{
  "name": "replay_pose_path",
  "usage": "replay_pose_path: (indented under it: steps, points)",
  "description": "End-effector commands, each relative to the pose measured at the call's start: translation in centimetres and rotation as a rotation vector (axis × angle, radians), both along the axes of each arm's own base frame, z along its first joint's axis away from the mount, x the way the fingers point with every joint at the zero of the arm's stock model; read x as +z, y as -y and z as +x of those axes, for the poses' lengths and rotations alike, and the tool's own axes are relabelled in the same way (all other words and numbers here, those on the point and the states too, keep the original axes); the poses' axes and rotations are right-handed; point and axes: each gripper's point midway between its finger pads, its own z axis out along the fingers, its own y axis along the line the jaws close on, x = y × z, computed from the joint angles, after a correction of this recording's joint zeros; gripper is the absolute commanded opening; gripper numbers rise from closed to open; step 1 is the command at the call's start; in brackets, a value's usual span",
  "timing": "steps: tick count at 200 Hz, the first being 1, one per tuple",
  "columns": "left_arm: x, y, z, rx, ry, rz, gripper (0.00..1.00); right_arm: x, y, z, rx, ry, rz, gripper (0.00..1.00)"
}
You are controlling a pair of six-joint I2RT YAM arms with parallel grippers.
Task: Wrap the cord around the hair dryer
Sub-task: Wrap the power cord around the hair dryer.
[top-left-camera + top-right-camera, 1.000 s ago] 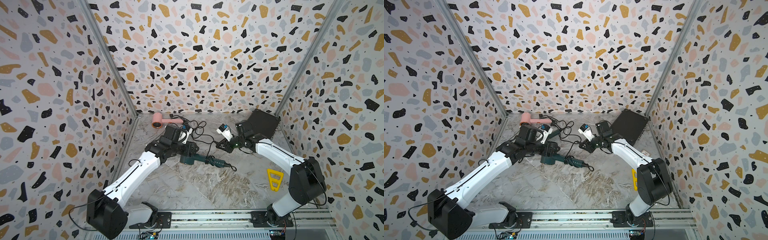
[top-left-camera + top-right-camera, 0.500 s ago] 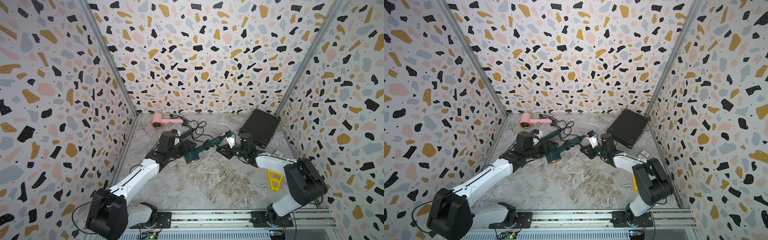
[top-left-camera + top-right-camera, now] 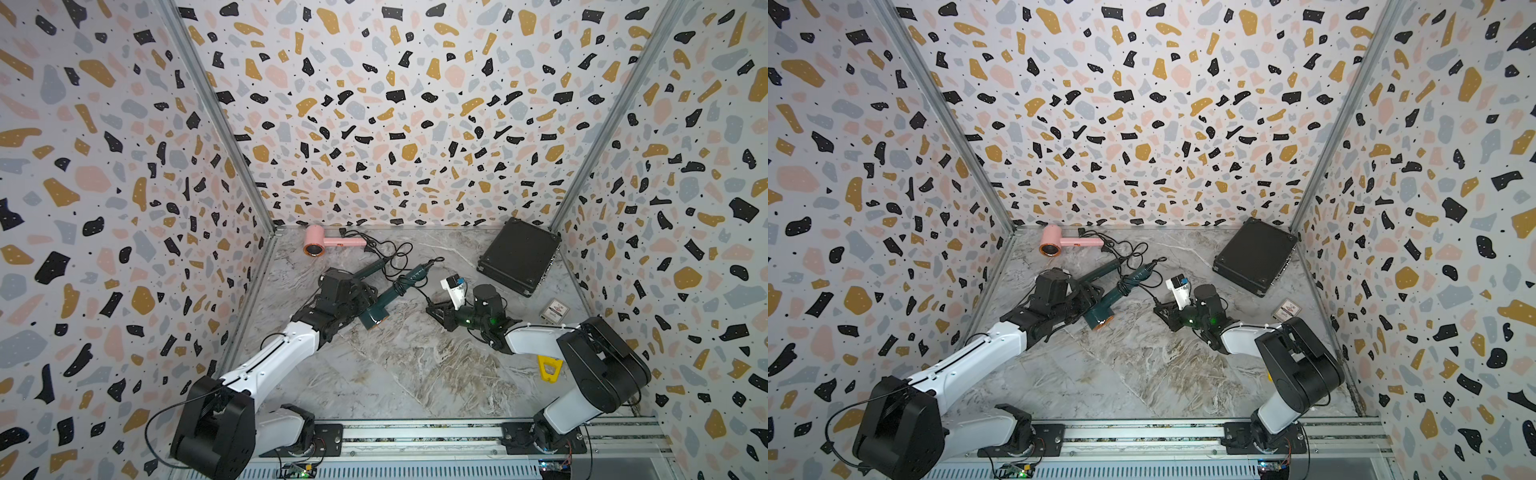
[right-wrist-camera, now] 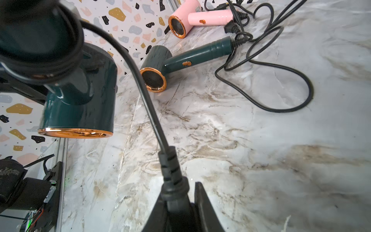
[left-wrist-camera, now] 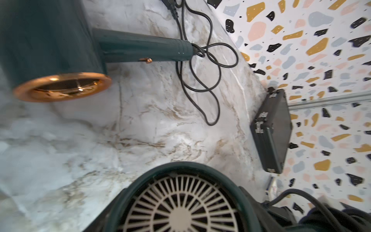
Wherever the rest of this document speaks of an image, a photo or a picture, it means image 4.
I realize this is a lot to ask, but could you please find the green hair dryer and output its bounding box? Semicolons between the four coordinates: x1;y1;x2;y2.
140;37;244;93
1;1;117;139

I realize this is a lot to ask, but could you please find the pink hair dryer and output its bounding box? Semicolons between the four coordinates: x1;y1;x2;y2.
168;0;236;39

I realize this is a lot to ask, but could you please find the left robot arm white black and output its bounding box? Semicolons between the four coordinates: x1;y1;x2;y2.
1;154;64;232

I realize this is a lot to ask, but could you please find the black cord of far dryer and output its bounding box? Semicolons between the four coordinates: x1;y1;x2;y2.
214;0;315;113

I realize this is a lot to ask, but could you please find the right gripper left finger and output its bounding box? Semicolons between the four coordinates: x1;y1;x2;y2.
142;195;169;232

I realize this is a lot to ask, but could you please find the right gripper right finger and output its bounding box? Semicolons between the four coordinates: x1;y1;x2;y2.
194;182;225;232

